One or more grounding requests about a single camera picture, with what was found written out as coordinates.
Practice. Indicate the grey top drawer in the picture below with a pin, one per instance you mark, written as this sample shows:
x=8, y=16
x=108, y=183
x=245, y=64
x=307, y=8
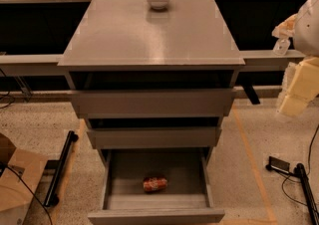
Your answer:
x=153, y=103

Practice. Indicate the grey metal shelf rail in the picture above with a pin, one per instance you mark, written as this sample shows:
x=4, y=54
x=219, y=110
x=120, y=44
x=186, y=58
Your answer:
x=47, y=65

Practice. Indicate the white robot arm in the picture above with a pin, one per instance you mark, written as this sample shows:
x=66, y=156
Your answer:
x=306, y=30

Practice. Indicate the brown cardboard box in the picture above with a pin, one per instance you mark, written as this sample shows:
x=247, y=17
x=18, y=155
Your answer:
x=19, y=180

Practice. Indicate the grey drawer cabinet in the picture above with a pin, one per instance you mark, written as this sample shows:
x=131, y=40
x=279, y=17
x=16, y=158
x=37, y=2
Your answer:
x=125, y=45

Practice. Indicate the black bar stand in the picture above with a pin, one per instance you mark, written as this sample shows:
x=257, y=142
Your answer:
x=57, y=166
x=310, y=202

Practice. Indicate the open grey bottom drawer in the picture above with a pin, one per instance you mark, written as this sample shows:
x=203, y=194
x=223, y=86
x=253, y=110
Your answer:
x=187, y=198

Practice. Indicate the small black device on floor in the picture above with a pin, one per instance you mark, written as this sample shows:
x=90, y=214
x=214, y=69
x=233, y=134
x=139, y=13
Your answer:
x=278, y=165

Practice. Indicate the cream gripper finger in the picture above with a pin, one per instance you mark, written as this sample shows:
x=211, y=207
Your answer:
x=285, y=28
x=300, y=86

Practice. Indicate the clear sanitizer pump bottle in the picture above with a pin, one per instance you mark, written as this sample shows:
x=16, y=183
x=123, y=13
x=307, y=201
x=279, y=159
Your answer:
x=281, y=46

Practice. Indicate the red coke can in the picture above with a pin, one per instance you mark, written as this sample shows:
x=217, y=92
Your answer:
x=153, y=184

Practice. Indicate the grey middle drawer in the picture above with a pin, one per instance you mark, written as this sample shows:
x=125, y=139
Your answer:
x=154, y=137

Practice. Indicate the black bar stand right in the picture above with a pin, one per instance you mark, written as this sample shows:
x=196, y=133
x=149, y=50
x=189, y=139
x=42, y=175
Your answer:
x=310, y=202

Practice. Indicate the black bar stand left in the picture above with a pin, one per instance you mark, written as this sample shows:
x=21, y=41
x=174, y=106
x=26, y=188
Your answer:
x=57, y=166

